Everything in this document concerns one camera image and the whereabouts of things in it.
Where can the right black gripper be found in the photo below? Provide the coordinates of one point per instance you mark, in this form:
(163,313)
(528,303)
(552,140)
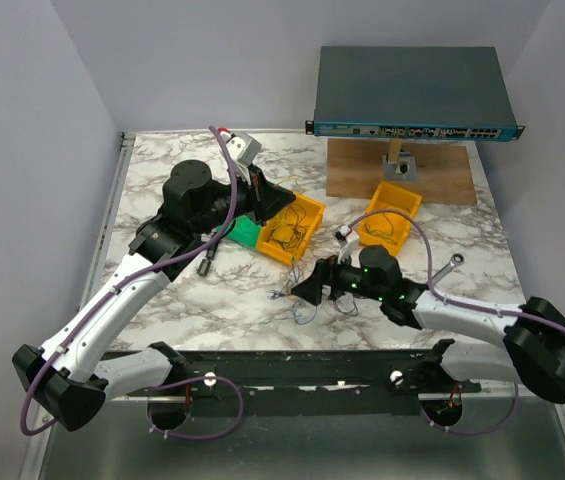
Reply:
(311,289)

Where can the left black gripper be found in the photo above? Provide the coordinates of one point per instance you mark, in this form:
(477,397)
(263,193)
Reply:
(264,198)

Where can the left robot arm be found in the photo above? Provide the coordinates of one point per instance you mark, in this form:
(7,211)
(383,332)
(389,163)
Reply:
(67,375)

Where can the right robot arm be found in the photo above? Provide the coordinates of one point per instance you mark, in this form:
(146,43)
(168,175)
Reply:
(520,344)

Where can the open-end silver wrench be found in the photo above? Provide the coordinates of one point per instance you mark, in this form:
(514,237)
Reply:
(278,294)

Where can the green plastic bin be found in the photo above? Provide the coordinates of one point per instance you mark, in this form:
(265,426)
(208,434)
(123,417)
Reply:
(244,231)

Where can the yellow bin beside green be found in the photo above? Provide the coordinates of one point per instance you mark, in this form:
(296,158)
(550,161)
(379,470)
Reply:
(286,237)

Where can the black T-shaped tool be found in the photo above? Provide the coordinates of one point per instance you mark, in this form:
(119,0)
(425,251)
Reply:
(206,263)

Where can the yellow bin right side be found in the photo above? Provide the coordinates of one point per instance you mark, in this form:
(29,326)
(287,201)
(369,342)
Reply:
(389,230)

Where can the wooden board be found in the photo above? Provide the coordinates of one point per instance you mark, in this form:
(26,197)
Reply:
(439,173)

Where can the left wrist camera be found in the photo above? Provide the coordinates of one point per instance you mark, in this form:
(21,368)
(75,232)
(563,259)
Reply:
(242,147)

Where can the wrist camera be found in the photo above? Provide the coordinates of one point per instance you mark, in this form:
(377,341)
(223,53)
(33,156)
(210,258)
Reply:
(242,147)
(348,240)

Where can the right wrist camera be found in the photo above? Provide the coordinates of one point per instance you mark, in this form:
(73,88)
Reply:
(348,240)

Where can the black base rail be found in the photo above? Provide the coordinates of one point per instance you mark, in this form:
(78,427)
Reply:
(308,383)

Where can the network switch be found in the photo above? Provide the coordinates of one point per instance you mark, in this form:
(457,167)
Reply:
(407,92)

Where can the grey stand bracket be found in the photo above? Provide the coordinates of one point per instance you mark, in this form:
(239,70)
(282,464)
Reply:
(398,165)

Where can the ratchet ring wrench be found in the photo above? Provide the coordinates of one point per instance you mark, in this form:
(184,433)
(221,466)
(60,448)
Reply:
(456,260)

